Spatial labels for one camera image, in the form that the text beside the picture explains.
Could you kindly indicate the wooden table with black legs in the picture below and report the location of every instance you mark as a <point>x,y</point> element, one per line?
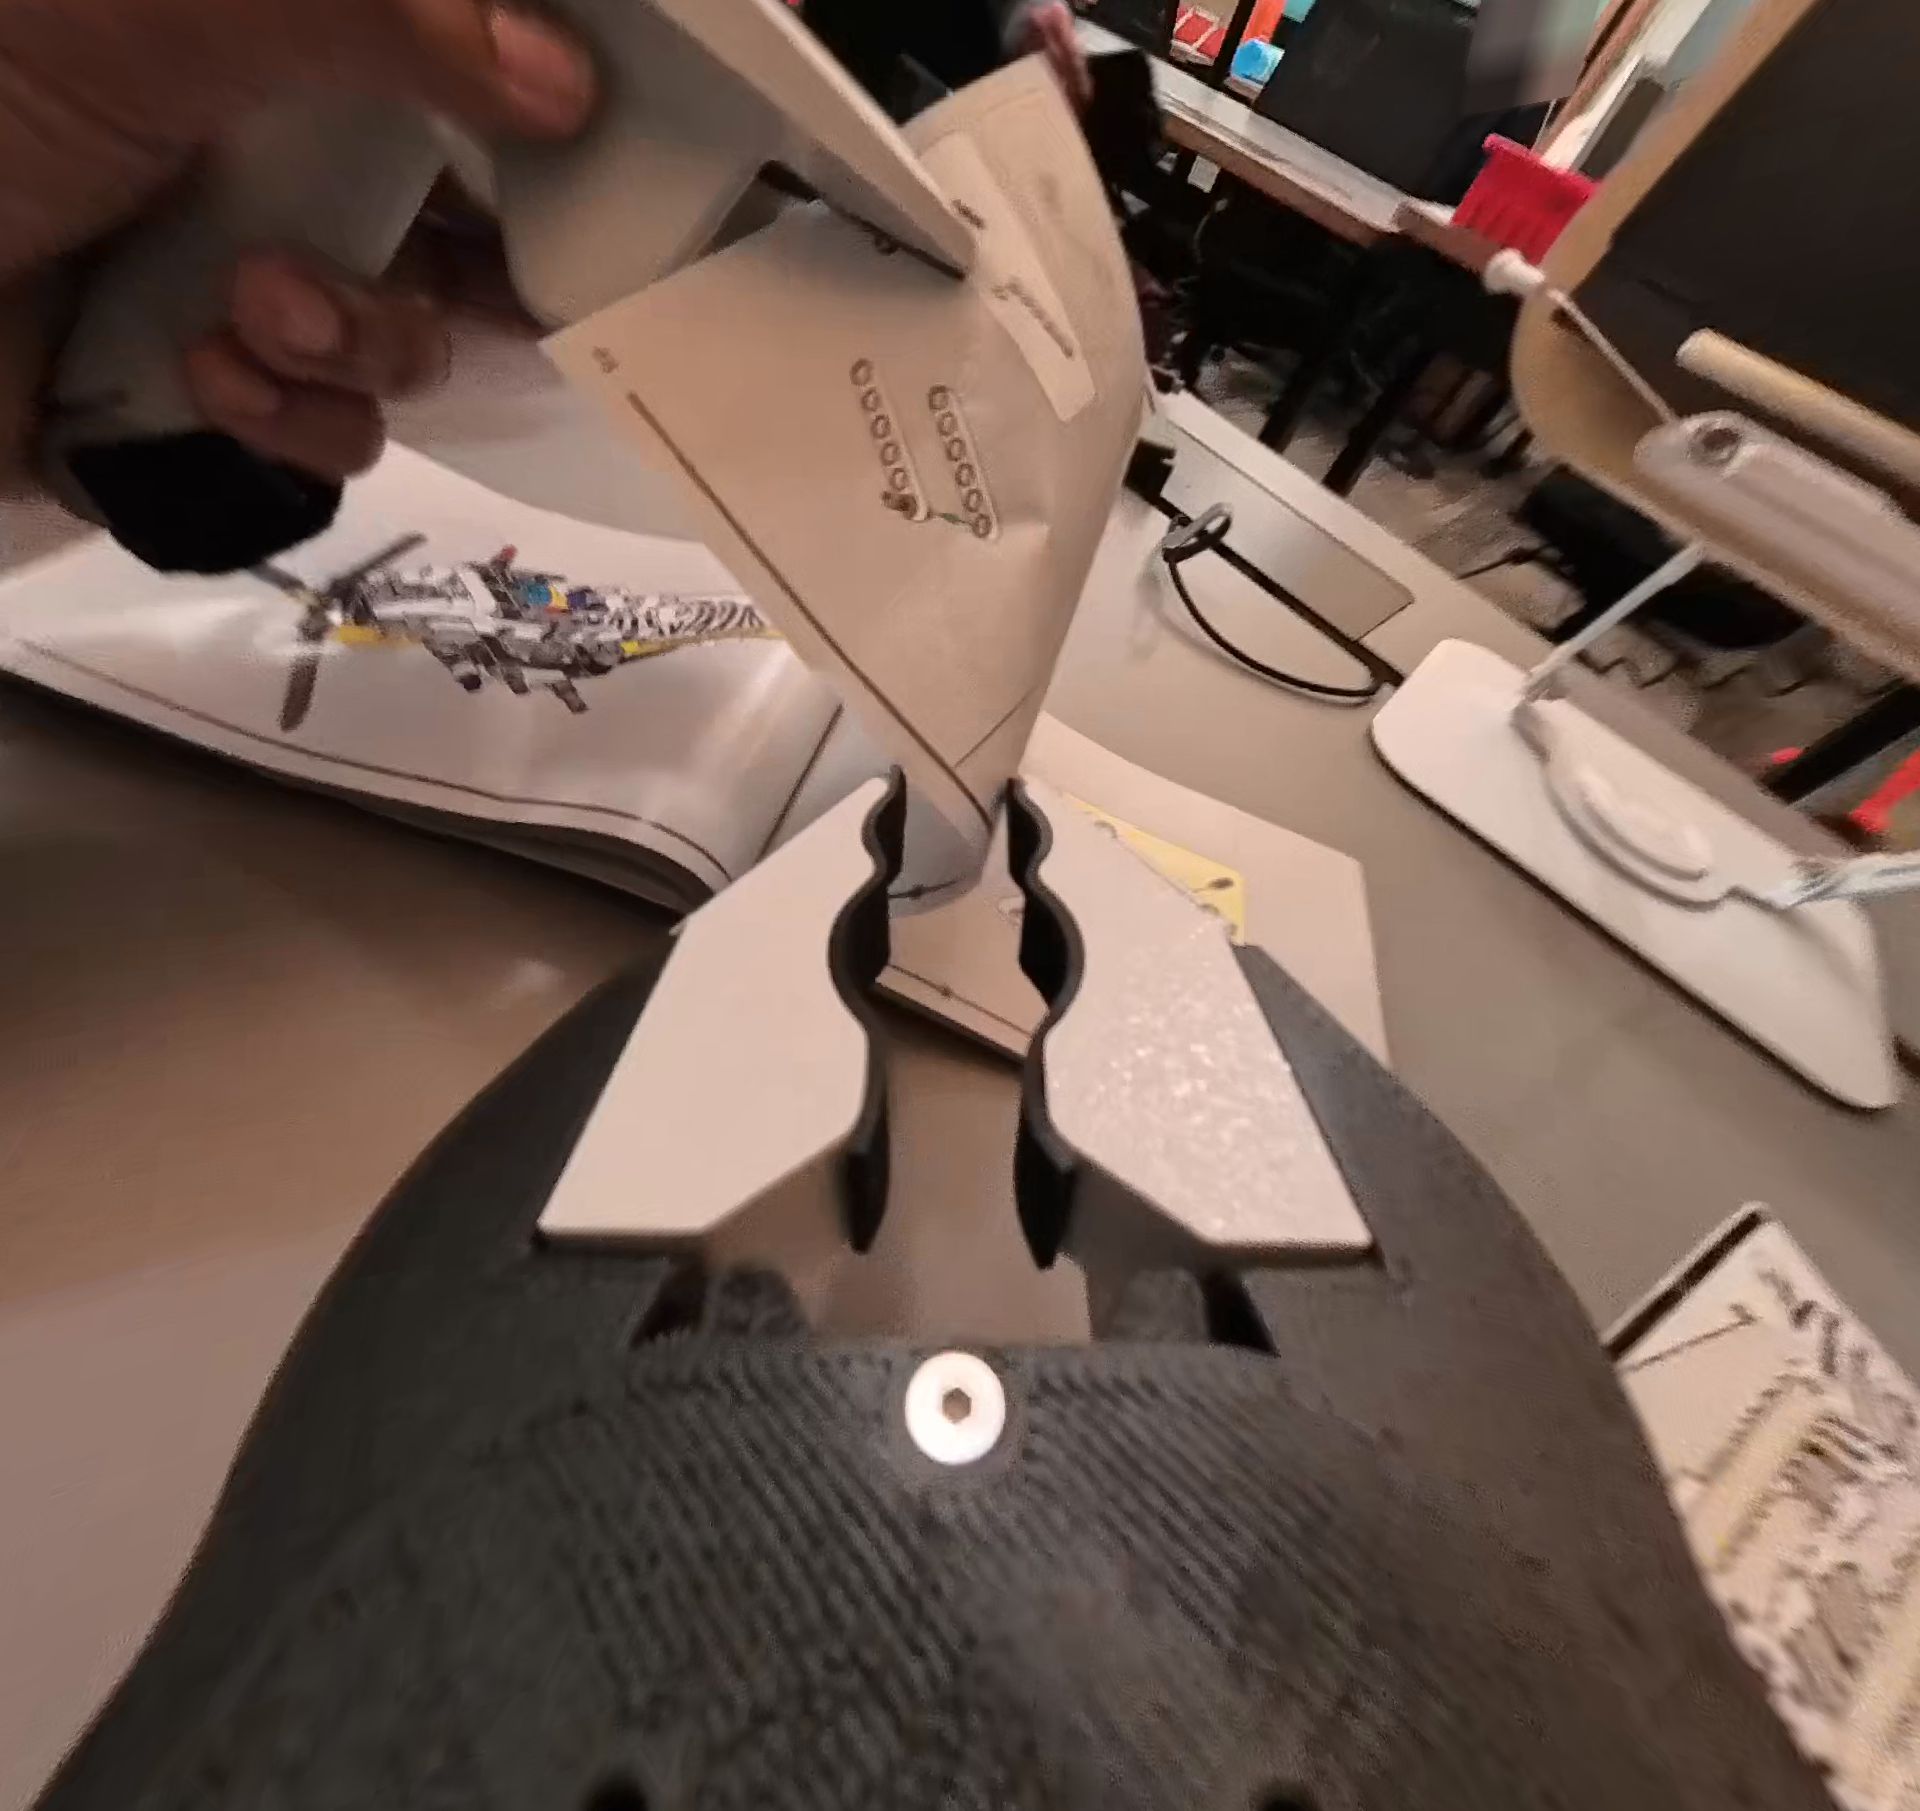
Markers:
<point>1289,161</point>

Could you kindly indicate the person's left hand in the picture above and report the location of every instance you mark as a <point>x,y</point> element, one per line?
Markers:
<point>168,57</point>

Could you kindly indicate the white tablet stand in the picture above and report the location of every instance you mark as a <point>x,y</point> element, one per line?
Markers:
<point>1622,824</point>

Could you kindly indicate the wood-framed tablet screen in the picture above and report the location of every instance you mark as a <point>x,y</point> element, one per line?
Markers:
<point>1770,191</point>

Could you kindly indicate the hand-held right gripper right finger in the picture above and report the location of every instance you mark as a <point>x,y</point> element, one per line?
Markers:
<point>1201,1090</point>

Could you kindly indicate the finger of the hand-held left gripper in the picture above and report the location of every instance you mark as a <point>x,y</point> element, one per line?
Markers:
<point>783,69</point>

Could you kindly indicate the zebra striped sticker sheet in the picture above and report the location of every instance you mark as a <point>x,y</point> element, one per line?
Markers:
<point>1798,1466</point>

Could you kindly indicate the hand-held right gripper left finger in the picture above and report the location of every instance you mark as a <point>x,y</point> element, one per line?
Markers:
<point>719,1074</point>

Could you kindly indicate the white lego instruction booklet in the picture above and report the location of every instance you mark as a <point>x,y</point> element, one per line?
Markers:
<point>900,490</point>

